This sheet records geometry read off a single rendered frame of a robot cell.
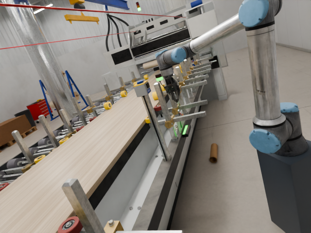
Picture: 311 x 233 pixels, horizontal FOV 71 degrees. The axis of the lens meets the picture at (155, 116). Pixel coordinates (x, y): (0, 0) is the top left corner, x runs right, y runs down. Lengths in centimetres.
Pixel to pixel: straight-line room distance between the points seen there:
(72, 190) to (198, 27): 380
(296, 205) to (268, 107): 64
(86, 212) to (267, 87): 89
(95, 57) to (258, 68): 1108
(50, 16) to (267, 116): 1237
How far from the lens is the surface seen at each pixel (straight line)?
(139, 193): 140
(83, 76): 1242
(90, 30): 1191
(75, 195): 71
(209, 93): 454
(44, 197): 125
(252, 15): 105
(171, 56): 141
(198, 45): 144
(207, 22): 419
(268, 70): 110
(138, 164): 150
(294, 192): 148
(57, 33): 1284
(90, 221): 76
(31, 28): 569
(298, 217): 161
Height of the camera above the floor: 140
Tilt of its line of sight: 17 degrees down
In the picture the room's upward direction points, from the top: 19 degrees counter-clockwise
